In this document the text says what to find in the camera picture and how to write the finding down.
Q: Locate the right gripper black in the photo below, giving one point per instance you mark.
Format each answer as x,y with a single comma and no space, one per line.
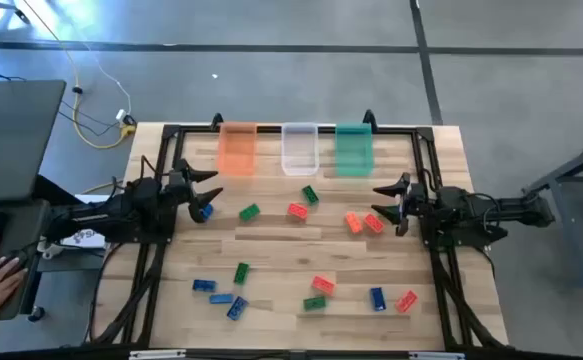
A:
413,200

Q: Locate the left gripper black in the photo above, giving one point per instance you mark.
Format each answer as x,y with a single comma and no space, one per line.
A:
180,187

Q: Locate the blue toy brick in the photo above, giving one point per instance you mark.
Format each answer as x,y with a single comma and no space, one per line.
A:
377,299
208,212
221,298
237,308
204,285

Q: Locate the red toy brick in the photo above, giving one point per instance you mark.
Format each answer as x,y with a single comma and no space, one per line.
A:
406,301
373,223
353,223
323,285
297,211

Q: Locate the green toy brick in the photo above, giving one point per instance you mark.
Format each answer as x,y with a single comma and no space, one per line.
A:
314,303
241,273
249,212
310,195

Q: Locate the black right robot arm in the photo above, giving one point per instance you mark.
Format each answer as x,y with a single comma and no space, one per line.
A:
471,210

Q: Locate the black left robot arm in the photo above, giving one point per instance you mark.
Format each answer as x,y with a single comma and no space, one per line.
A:
121,215

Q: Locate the translucent orange plastic bin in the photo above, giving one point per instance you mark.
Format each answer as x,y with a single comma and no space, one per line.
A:
237,150

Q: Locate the translucent teal plastic bin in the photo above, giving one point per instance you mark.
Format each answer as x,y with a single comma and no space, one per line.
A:
354,150

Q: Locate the clear plastic bin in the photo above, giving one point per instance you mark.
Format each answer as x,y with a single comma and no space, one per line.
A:
300,150

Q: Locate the white printed box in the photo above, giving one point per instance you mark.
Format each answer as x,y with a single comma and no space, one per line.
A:
88,239

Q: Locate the white mug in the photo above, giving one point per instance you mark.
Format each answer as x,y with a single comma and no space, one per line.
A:
48,248

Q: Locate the black side desk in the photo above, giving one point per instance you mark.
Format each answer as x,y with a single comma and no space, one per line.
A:
31,230

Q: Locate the grey laptop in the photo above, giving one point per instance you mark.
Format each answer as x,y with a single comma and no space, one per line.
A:
11,140

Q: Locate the grey metal table frame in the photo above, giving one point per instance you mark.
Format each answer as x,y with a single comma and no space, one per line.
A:
571,165

